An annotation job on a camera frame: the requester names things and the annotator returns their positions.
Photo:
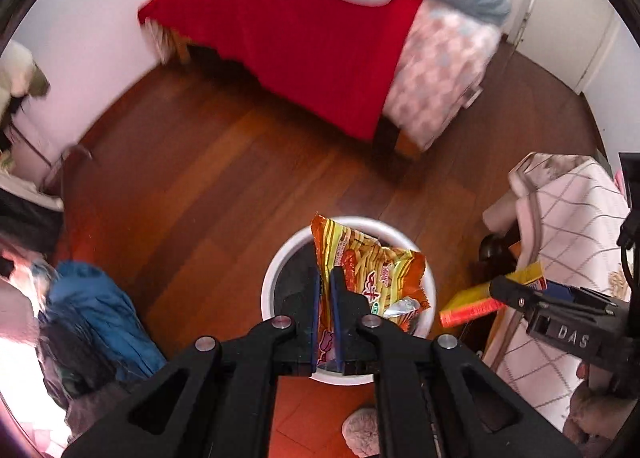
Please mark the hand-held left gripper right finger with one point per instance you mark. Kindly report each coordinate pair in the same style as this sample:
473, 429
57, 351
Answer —
336, 323

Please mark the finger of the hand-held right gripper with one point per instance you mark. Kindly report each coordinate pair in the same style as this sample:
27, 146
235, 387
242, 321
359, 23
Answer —
512, 294
575, 294

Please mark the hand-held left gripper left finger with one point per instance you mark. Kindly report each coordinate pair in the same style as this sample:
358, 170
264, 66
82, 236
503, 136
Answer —
314, 323

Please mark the yellow and red box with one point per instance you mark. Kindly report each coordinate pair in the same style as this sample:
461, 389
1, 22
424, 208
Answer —
470, 310

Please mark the white trash bin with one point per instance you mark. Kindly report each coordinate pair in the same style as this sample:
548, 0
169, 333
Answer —
280, 263

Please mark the orange snack packet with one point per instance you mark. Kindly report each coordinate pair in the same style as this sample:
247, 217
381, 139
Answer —
372, 263

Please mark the person's right hand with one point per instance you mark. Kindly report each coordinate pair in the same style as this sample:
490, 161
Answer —
583, 371

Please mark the pink checked tablecloth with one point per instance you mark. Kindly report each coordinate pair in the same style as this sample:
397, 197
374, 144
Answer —
570, 218

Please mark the grey fuzzy slipper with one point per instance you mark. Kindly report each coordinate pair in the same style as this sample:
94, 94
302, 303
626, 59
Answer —
361, 430

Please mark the blue jacket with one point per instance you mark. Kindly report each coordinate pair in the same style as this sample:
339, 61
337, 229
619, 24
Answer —
100, 318

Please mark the bed with red blanket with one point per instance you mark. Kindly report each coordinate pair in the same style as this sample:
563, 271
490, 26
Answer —
440, 67

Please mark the red blanket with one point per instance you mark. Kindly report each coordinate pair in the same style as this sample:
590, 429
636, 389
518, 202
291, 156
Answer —
310, 52

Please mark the white door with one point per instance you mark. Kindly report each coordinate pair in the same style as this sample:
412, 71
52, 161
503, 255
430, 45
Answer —
565, 17

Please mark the pink cloth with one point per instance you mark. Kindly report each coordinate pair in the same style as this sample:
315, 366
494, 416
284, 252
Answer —
20, 378

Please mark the dark cloth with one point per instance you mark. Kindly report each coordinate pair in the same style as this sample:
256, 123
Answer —
27, 220

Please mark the white and olive garment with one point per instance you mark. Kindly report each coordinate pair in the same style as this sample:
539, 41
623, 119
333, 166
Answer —
20, 70

